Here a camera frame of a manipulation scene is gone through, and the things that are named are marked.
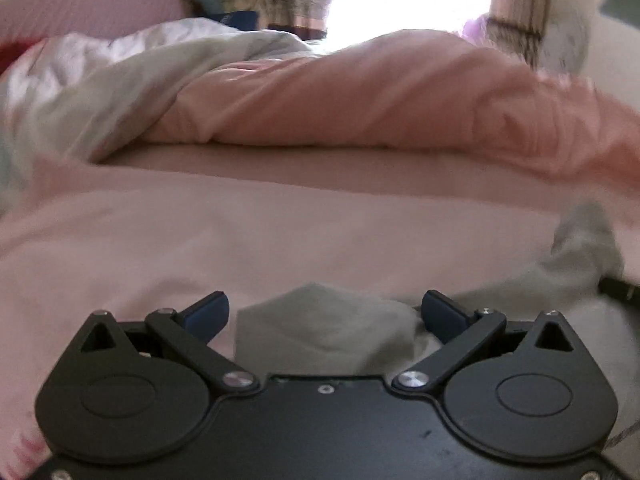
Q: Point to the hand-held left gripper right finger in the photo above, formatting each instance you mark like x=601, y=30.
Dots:
x=442, y=315

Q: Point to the pale pink bed sheet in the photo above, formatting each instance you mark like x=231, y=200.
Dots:
x=250, y=230

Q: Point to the pink padded headboard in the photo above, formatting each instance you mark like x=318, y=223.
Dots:
x=85, y=7

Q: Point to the blue cloth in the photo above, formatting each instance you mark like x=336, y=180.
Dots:
x=240, y=20

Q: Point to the salmon pink quilt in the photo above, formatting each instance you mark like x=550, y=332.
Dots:
x=375, y=100

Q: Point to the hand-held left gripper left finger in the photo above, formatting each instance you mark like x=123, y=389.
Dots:
x=207, y=316

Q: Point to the red patterned cloth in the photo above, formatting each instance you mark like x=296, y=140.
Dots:
x=9, y=56

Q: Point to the dark green wall object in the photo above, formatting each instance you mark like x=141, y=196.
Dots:
x=622, y=5

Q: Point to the grey and black jacket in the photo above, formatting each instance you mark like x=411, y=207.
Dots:
x=325, y=325

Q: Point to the white pastel patterned blanket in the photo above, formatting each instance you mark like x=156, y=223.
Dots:
x=100, y=80

